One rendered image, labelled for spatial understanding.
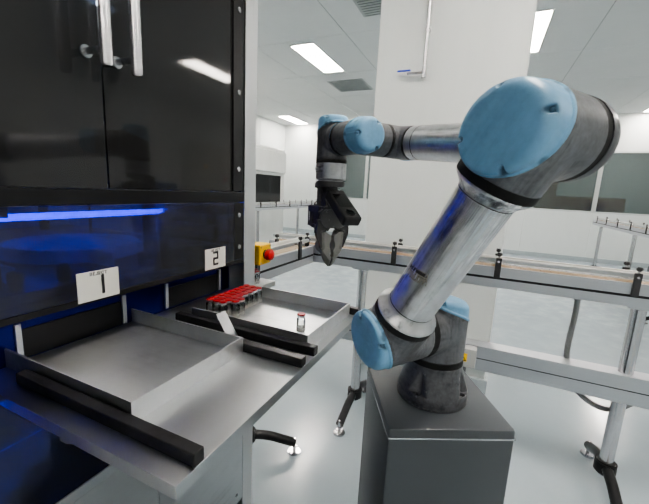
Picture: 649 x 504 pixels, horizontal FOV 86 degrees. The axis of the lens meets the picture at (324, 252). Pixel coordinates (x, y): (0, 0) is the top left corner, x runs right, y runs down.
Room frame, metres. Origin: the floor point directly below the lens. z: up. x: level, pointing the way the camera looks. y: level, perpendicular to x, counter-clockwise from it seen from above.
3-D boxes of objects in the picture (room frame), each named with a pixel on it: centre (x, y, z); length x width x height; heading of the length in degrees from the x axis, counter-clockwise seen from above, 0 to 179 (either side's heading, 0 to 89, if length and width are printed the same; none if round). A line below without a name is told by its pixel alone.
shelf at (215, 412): (0.77, 0.24, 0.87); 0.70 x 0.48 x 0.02; 156
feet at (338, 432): (1.80, -0.21, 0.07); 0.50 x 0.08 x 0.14; 156
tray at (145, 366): (0.64, 0.37, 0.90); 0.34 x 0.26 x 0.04; 66
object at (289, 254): (1.55, 0.25, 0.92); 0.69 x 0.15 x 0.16; 156
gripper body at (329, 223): (0.89, 0.00, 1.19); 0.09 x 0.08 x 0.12; 28
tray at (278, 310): (0.91, 0.13, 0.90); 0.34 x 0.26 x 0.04; 65
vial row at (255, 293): (0.95, 0.23, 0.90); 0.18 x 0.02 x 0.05; 155
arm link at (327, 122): (0.88, -0.01, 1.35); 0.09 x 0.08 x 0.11; 31
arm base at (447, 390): (0.72, -0.26, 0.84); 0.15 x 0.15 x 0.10
